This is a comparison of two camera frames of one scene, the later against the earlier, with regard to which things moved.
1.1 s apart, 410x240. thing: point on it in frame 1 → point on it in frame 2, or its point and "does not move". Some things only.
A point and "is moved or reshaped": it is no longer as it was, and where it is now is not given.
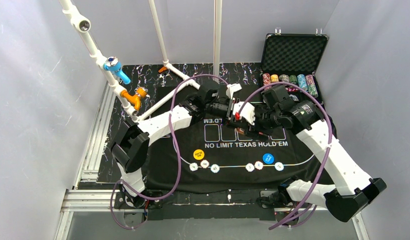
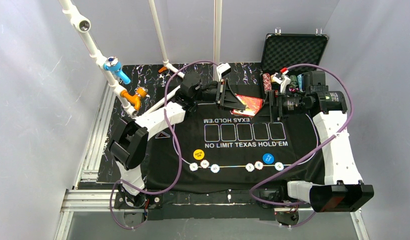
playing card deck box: (240, 130) is moved or reshaped
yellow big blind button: (198, 154) does not move
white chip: (204, 163) does not move
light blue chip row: (215, 168) does not move
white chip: (249, 167) does not move
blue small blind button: (268, 158) does not move
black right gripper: (258, 120) → (278, 104)
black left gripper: (229, 111) → (219, 94)
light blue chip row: (279, 166) does not move
